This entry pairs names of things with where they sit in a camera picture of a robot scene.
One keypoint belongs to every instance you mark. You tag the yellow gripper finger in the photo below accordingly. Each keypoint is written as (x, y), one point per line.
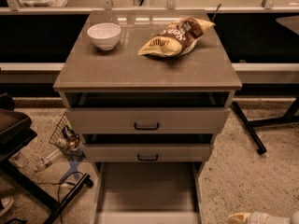
(238, 218)

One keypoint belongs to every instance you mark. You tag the black stand base right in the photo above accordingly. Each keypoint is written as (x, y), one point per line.
(291, 116)

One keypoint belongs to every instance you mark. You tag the clear plastic bottle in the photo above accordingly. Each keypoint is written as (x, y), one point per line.
(48, 161)

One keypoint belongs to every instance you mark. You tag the white ceramic bowl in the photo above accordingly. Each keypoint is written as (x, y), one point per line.
(105, 35)

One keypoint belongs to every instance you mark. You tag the yellow brown chip bag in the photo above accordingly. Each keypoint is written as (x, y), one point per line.
(177, 38)

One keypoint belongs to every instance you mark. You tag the grey drawer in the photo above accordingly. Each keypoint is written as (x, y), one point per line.
(147, 193)
(128, 113)
(148, 147)

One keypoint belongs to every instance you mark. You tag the wire mesh basket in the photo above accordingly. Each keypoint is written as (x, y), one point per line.
(66, 139)

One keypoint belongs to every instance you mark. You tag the black table frame left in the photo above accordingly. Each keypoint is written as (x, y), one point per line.
(14, 145)

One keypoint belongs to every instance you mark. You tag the grey three-drawer cabinet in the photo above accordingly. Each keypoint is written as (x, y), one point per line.
(88, 69)

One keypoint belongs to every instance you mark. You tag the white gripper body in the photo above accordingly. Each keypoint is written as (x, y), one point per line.
(261, 218)

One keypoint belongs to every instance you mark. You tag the dark tray on left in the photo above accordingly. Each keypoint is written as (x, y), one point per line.
(11, 124)

